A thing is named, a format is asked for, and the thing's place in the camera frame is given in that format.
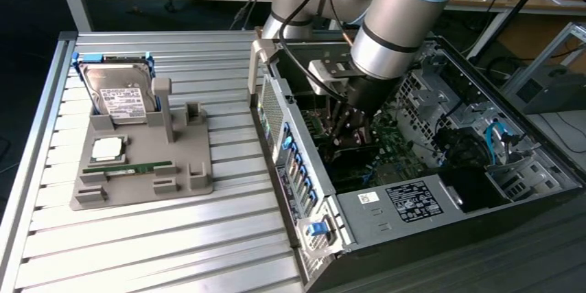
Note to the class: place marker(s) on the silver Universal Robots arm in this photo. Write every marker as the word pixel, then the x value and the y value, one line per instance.
pixel 388 25

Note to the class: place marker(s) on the grey computer box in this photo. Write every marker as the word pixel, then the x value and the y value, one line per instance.
pixel 554 90

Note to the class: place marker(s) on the hard disk in blue caddy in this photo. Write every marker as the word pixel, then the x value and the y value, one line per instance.
pixel 119 90

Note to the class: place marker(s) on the blue card retention clip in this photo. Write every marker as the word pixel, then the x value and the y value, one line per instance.
pixel 312 200
pixel 307 186
pixel 287 129
pixel 288 143
pixel 300 171
pixel 295 158

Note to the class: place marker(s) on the green RAM stick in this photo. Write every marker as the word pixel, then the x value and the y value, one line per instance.
pixel 137 168

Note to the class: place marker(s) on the silver CPU chip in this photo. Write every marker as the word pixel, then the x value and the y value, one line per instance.
pixel 107 150

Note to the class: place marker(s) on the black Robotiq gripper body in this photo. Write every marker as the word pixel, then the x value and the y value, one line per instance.
pixel 372 95

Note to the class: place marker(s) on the metal disk bay cage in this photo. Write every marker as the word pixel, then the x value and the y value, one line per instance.
pixel 430 97

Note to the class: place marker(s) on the silver chipset heatsink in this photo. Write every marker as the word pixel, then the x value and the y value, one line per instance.
pixel 388 173

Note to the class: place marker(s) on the grey 3D-printed parts rack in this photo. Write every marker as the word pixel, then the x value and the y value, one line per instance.
pixel 137 190

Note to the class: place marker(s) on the black slanted pole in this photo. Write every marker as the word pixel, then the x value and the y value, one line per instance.
pixel 517 8

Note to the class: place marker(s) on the open black PC case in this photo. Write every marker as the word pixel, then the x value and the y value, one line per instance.
pixel 503 238

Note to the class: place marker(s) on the silver power supply unit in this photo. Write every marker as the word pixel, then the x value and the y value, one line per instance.
pixel 366 228

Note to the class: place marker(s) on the aluminium profile frame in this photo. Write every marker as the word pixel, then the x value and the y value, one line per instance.
pixel 555 40

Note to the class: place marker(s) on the cluttered wooden desk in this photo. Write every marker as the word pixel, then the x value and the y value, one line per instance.
pixel 539 5

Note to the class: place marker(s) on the green Dell motherboard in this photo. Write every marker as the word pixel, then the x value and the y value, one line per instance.
pixel 388 142

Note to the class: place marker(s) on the blue case release latch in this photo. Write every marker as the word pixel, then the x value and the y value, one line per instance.
pixel 315 230

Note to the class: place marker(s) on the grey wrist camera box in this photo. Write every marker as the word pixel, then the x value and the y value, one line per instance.
pixel 327 73

